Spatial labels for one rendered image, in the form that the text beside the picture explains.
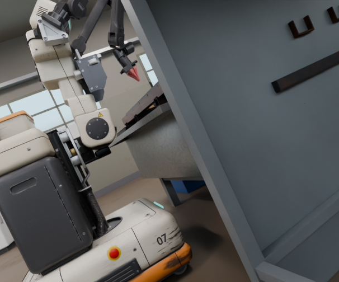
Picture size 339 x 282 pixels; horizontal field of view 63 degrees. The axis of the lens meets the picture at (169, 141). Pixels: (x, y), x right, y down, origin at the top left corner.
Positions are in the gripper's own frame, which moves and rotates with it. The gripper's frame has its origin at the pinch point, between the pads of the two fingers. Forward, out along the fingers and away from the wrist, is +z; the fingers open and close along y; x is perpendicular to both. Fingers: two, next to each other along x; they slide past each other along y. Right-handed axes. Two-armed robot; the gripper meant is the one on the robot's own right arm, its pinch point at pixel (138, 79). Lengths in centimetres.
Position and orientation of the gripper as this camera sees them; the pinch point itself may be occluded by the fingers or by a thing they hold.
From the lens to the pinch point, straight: 157.7
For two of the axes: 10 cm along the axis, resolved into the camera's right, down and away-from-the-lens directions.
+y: -7.0, 6.0, -3.9
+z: 6.0, 7.9, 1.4
